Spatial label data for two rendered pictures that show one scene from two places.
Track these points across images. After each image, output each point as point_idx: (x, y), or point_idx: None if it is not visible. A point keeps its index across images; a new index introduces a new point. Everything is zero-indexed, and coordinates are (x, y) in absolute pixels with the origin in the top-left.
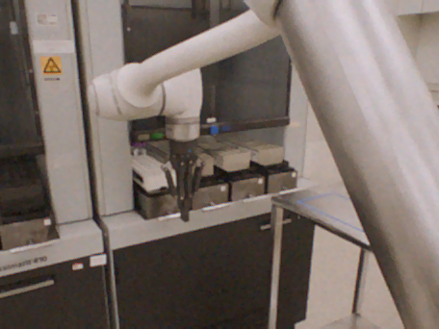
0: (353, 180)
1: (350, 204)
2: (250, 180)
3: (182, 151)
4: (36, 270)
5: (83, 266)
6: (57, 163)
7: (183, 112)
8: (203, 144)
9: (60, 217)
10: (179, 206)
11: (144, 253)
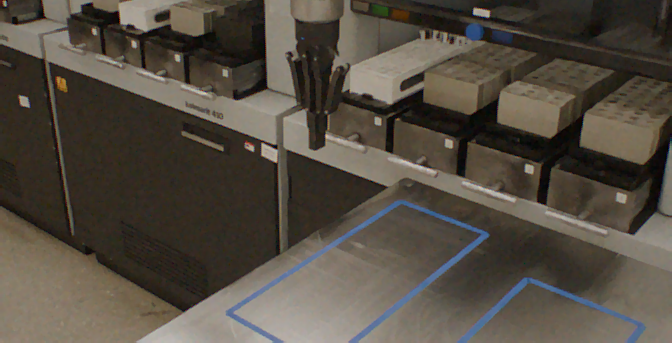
0: None
1: (433, 254)
2: (507, 156)
3: (296, 35)
4: (213, 125)
5: (254, 151)
6: (271, 6)
7: None
8: (562, 66)
9: (269, 80)
10: (306, 120)
11: (322, 180)
